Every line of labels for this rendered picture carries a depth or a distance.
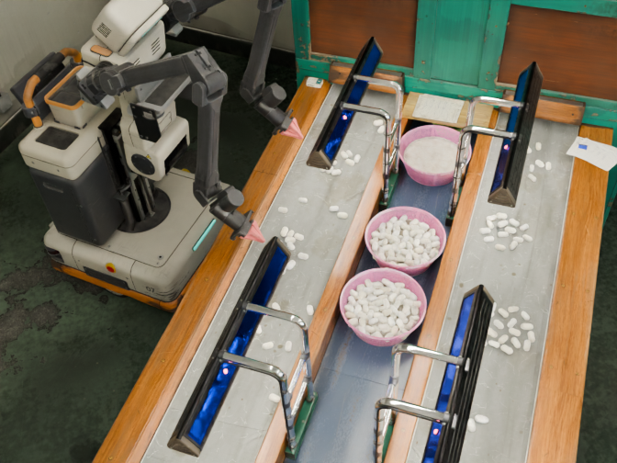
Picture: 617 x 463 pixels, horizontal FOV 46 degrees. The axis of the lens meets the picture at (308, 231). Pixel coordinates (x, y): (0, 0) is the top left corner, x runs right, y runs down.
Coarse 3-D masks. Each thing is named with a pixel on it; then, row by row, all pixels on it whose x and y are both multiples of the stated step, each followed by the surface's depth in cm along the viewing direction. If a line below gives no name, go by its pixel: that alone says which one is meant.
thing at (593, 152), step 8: (576, 144) 267; (584, 144) 266; (592, 144) 267; (600, 144) 266; (568, 152) 265; (576, 152) 264; (584, 152) 264; (592, 152) 264; (600, 152) 264; (608, 152) 263; (616, 152) 264; (592, 160) 261; (600, 160) 261; (608, 160) 261; (616, 160) 261; (608, 168) 258
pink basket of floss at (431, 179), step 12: (408, 132) 275; (420, 132) 278; (432, 132) 279; (444, 132) 278; (456, 132) 275; (408, 144) 278; (468, 156) 266; (408, 168) 268; (420, 180) 269; (432, 180) 266; (444, 180) 266
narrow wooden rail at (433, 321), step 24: (480, 144) 270; (480, 168) 262; (456, 216) 247; (456, 240) 241; (456, 264) 234; (432, 312) 222; (432, 336) 217; (432, 360) 214; (408, 384) 207; (408, 432) 197
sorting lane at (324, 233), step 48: (336, 96) 296; (384, 96) 295; (288, 192) 262; (336, 192) 261; (336, 240) 246; (240, 288) 235; (288, 288) 234; (288, 336) 222; (192, 384) 213; (240, 384) 212; (240, 432) 202
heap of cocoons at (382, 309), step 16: (368, 288) 232; (384, 288) 232; (400, 288) 232; (352, 304) 229; (368, 304) 230; (384, 304) 228; (400, 304) 230; (416, 304) 227; (352, 320) 224; (368, 320) 226; (384, 320) 224; (400, 320) 224; (416, 320) 224; (384, 336) 222
